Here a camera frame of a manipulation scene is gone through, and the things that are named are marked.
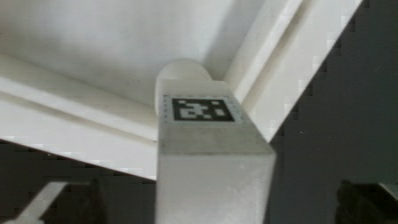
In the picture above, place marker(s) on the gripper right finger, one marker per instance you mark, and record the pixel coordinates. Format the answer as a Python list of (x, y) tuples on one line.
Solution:
[(366, 203)]

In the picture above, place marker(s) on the white square tabletop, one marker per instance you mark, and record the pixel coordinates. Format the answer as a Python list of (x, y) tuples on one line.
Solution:
[(83, 49)]

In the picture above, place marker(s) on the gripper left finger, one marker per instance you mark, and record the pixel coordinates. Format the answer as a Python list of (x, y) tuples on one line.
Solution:
[(37, 206)]

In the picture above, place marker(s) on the white table leg with tag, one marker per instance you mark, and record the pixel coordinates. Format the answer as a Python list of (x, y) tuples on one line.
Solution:
[(215, 157)]

